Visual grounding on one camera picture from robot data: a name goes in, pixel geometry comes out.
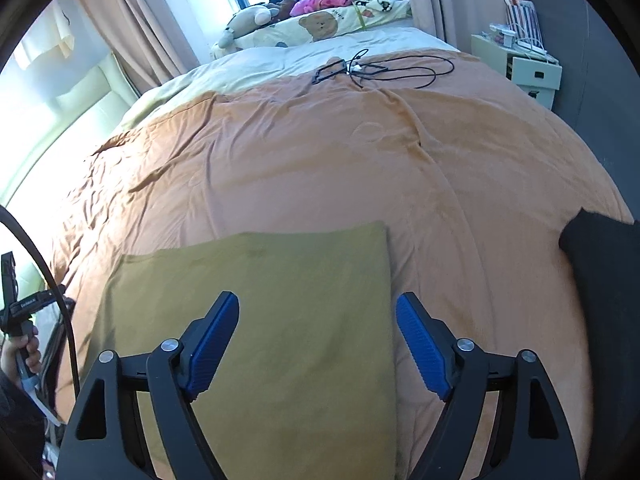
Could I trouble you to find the black folded clothes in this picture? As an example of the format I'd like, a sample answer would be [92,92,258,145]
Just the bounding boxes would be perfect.
[558,207,640,421]

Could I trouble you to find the cream padded headboard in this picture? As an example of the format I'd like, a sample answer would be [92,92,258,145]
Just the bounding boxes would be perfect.
[0,52,141,211]

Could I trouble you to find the orange blanket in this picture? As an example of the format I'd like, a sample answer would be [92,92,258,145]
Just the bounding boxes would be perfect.
[47,52,636,480]

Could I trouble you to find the pink curtain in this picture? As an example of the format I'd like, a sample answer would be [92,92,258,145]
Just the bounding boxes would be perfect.
[400,0,511,53]
[102,0,236,93]

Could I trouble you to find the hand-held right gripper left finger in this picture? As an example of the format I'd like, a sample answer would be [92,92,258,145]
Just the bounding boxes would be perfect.
[59,291,240,480]

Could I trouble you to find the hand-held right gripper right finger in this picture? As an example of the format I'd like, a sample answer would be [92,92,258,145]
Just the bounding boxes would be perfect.
[396,292,582,480]

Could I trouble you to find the white nightstand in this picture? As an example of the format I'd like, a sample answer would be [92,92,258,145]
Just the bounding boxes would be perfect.
[470,32,563,111]

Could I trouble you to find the person's left forearm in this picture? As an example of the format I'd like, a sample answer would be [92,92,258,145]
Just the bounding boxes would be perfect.
[0,370,46,480]

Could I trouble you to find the thick black cable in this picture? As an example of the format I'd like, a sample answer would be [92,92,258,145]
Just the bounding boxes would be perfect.
[0,205,83,396]

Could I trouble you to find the cream duvet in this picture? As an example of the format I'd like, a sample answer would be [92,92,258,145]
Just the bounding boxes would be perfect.
[120,25,458,131]

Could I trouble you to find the person's left hand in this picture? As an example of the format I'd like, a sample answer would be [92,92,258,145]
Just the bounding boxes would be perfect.
[0,332,43,386]

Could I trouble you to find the cream hanging garment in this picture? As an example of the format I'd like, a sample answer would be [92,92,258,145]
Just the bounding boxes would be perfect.
[15,0,78,71]

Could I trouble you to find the striped gift bag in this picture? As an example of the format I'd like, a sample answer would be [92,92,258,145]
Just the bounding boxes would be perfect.
[502,0,546,48]

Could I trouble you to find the mustard printed t-shirt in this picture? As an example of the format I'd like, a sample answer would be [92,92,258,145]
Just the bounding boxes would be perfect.
[92,220,401,480]

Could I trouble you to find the white cup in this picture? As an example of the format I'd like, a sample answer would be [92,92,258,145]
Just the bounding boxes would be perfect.
[487,22,516,44]

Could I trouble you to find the light grey hose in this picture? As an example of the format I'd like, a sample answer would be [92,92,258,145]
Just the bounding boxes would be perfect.
[22,375,66,427]

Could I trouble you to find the pink cloth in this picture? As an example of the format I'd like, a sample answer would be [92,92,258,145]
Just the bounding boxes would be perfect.
[290,0,351,17]

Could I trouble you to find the white power strip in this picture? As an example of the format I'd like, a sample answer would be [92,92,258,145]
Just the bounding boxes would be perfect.
[515,40,556,61]

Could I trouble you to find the thin black cable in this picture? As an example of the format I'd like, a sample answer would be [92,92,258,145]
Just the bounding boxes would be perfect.
[313,49,456,91]

